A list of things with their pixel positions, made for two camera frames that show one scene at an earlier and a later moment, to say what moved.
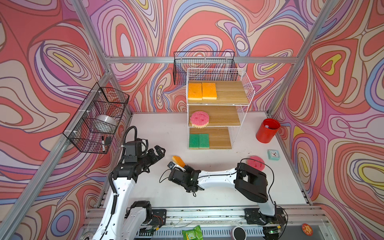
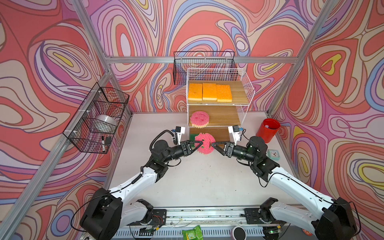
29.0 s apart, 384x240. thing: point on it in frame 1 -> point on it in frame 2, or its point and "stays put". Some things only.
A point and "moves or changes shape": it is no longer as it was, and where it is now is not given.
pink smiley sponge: [199, 119] stays put
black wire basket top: [182, 61] stays put
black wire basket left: [93, 128] stays put
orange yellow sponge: [209, 91] stays put
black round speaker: [239, 233] stays put
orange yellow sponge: [195, 91] stays put
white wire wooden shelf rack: [217, 100] stays put
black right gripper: [188, 169] -> [228, 148]
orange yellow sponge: [178, 161] -> [224, 93]
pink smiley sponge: [255, 164] moves or changes shape
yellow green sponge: [193, 142] stays put
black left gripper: [154, 159] -> [186, 150]
